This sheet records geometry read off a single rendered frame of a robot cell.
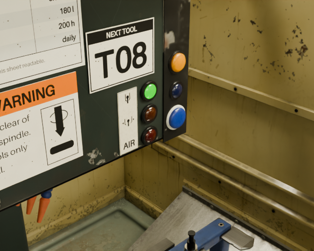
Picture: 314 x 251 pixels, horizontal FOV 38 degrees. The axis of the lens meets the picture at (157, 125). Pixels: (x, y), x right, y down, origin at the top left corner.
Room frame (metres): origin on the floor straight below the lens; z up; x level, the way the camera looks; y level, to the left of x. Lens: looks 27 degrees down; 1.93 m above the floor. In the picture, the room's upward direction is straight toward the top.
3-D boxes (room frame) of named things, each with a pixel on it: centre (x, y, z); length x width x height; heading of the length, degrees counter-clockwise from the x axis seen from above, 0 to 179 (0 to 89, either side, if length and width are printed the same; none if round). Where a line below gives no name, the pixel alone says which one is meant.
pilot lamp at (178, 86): (0.57, -0.03, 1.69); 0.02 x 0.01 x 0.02; 133
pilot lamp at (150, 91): (0.54, 0.01, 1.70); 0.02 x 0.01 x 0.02; 133
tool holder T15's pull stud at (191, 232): (0.71, -0.07, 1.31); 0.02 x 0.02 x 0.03
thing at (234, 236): (0.82, -0.19, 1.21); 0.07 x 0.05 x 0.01; 43
